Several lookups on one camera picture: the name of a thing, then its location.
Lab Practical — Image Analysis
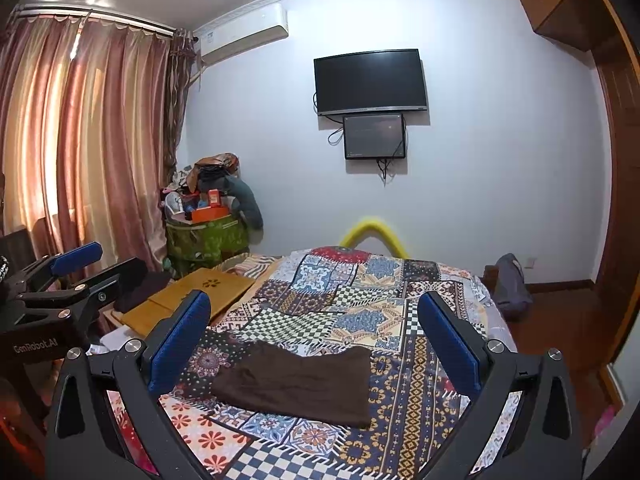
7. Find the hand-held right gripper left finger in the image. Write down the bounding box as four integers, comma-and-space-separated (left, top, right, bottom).
45, 290, 223, 480

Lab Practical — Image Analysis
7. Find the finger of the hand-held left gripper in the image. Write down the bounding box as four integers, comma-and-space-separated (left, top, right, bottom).
0, 242, 103, 306
15, 258, 149, 333

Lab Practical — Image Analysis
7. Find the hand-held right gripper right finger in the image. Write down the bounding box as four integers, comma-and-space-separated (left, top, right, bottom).
417, 290, 586, 480

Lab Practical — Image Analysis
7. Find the brown garment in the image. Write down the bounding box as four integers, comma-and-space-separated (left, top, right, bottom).
212, 342, 373, 429

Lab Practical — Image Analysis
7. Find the wooden folding lap table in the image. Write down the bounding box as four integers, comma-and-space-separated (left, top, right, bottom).
122, 267, 256, 338

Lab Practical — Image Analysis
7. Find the grey bag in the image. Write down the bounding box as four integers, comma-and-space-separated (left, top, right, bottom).
492, 253, 533, 321

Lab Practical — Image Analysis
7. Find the green printed bag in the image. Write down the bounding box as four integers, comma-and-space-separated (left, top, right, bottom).
165, 210, 251, 273

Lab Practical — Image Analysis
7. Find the patchwork printed blanket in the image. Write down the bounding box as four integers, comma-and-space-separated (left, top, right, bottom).
107, 246, 523, 480

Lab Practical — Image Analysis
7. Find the flat orange box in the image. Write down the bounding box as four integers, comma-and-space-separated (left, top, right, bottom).
190, 207, 234, 224

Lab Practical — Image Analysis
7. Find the pink curtain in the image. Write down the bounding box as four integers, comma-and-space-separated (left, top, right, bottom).
0, 7, 206, 281

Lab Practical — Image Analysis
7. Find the yellow hoop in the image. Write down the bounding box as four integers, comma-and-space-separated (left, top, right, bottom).
340, 216, 405, 258

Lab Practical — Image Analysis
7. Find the brown bag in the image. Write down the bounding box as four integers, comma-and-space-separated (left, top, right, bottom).
192, 152, 241, 181

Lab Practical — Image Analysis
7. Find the grey cloth bundle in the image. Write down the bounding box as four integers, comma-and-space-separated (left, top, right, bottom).
222, 175, 264, 233

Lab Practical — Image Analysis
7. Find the small black monitor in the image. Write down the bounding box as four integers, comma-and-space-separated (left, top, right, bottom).
343, 113, 407, 161

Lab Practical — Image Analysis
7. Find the white air conditioner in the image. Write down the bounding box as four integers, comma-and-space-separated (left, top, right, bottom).
192, 2, 290, 66

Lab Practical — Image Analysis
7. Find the wooden wardrobe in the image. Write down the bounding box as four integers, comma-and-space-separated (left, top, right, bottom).
515, 0, 640, 411

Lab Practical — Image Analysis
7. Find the black wall television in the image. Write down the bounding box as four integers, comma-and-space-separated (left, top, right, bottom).
313, 49, 429, 117

